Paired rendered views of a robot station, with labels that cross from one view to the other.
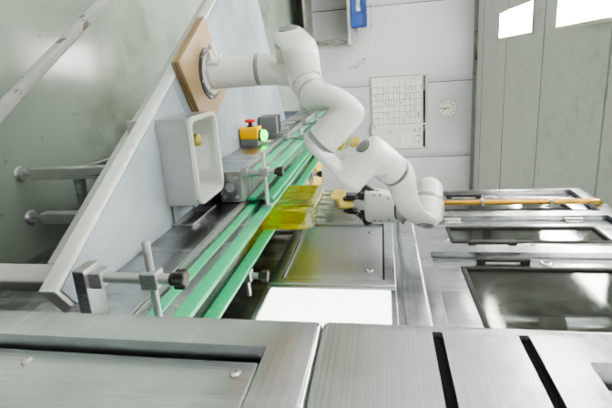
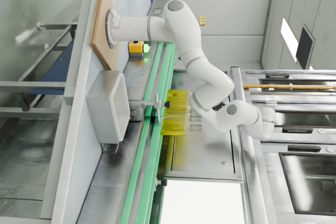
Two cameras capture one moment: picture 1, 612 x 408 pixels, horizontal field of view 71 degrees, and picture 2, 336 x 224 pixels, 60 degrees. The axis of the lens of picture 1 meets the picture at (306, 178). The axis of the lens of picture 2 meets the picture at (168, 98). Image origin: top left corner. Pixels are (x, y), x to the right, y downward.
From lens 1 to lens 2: 0.54 m
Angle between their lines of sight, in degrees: 22
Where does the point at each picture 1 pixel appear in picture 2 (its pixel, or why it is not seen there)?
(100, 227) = (70, 195)
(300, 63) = (187, 45)
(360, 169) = (229, 125)
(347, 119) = (223, 94)
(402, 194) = (252, 129)
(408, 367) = not seen: outside the picture
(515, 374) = not seen: outside the picture
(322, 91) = (206, 75)
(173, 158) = (100, 119)
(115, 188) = (72, 164)
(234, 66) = (132, 29)
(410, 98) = not seen: outside the picture
